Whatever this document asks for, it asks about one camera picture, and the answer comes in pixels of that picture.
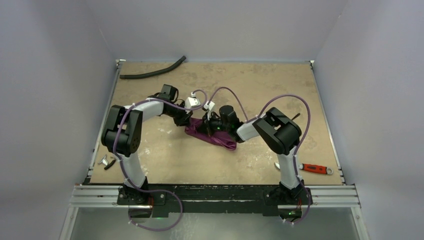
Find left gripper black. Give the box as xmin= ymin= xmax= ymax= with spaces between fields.
xmin=164 ymin=103 xmax=193 ymax=129

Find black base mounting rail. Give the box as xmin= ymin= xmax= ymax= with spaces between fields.
xmin=117 ymin=183 xmax=313 ymax=219

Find black handled pliers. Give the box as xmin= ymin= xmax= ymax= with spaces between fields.
xmin=97 ymin=154 xmax=116 ymax=171

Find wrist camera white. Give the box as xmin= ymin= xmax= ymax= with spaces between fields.
xmin=202 ymin=101 xmax=215 ymax=120
xmin=184 ymin=92 xmax=201 ymax=113

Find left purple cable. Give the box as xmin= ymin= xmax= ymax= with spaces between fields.
xmin=113 ymin=89 xmax=208 ymax=200

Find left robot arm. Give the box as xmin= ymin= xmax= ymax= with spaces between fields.
xmin=101 ymin=84 xmax=201 ymax=205

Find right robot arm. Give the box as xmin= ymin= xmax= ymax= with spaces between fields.
xmin=195 ymin=105 xmax=304 ymax=204

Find adjustable wrench red handle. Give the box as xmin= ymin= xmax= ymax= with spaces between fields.
xmin=274 ymin=162 xmax=334 ymax=176

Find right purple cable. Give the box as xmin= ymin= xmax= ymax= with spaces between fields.
xmin=205 ymin=86 xmax=313 ymax=226

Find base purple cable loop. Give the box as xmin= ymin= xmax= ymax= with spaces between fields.
xmin=127 ymin=190 xmax=184 ymax=232

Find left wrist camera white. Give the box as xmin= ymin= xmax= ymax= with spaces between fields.
xmin=184 ymin=92 xmax=201 ymax=113

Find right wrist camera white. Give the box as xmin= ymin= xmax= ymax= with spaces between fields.
xmin=202 ymin=101 xmax=215 ymax=120

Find black foam hose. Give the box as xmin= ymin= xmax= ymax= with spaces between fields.
xmin=119 ymin=55 xmax=187 ymax=80

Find purple cloth napkin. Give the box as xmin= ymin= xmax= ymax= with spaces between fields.
xmin=184 ymin=118 xmax=237 ymax=151

